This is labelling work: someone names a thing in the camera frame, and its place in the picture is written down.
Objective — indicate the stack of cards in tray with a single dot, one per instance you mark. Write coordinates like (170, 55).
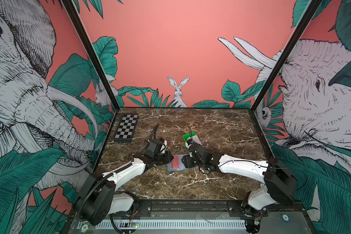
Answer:
(196, 139)

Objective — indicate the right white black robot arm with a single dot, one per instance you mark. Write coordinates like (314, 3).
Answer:
(279, 182)

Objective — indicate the black frame post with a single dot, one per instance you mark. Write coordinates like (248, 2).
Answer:
(77, 23)
(297, 33)

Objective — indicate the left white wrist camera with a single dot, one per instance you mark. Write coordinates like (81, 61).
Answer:
(164, 147)

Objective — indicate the left black frame post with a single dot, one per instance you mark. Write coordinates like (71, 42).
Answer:
(77, 23)

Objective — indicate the black white checkerboard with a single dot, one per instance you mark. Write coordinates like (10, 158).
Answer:
(126, 128)

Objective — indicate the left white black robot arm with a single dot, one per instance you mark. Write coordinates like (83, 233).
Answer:
(97, 198)

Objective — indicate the blue card holder wallet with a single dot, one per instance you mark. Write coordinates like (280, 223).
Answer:
(175, 163)

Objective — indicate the white red credit card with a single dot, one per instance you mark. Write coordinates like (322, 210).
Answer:
(175, 164)

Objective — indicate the right black frame post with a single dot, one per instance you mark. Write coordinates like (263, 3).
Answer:
(297, 33)

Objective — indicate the black front mounting rail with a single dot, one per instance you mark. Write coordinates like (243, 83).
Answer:
(132, 207)

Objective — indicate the white slotted cable duct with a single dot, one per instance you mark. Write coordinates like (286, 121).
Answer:
(189, 224)

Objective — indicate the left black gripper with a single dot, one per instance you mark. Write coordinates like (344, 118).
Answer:
(168, 159)

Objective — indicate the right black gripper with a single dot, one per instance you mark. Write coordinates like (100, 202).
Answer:
(187, 159)

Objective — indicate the green card tray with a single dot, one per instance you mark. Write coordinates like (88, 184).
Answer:
(188, 136)

